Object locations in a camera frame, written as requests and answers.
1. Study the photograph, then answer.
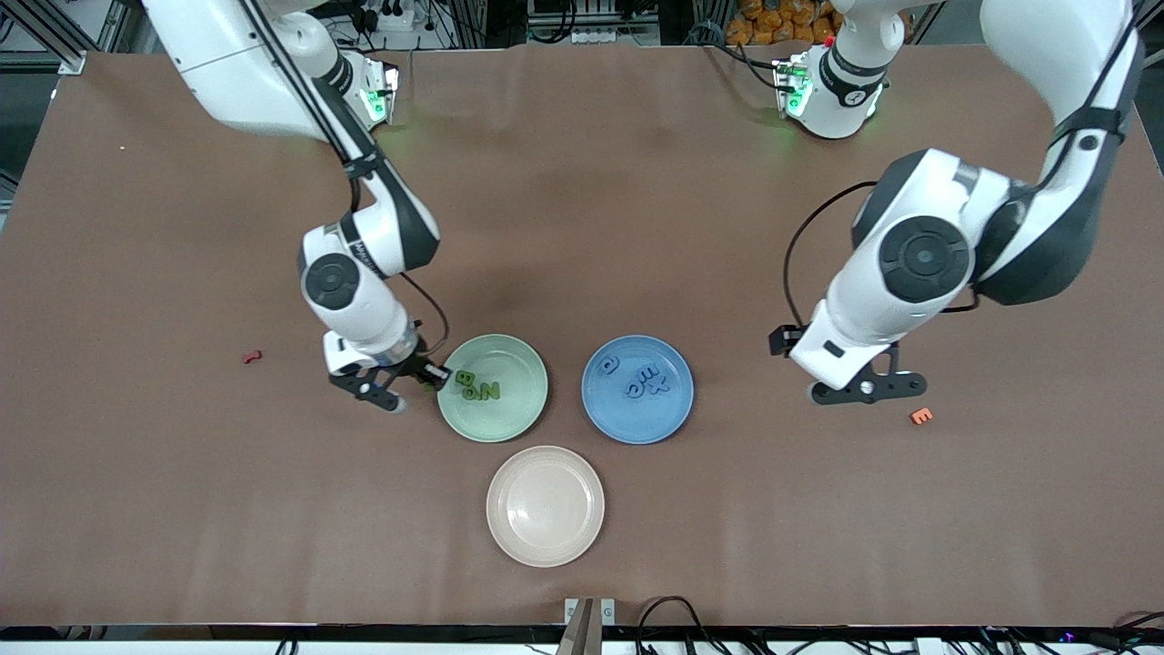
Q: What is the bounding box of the black looped cable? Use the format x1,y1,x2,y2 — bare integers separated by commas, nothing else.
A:
635,596,706,655

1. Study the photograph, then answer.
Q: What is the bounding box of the pale green plate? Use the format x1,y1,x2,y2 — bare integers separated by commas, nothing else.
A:
436,334,549,444

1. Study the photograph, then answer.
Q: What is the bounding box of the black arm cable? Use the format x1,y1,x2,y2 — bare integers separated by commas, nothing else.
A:
782,18,1142,328
236,0,450,360

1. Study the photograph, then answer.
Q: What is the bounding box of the blue plate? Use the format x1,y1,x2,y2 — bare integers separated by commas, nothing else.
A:
581,335,695,446

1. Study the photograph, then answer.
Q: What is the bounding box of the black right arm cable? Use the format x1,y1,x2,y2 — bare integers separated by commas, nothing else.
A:
236,0,450,360

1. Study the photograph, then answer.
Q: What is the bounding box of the pale pink plate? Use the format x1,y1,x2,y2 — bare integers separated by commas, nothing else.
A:
486,445,606,569

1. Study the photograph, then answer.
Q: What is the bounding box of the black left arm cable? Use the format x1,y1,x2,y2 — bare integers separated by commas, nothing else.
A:
782,18,1142,328

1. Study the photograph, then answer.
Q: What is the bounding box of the metal mounting bracket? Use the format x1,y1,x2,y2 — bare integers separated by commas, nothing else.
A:
564,597,617,655

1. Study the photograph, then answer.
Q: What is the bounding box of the power strip with plugs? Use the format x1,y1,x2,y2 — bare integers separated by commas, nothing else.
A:
350,0,428,33

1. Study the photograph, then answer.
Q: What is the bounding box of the aluminium frame bar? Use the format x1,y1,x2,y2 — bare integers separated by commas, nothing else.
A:
0,0,87,76

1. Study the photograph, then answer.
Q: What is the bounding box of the pile of orange objects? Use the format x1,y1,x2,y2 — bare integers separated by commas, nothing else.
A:
727,0,842,46

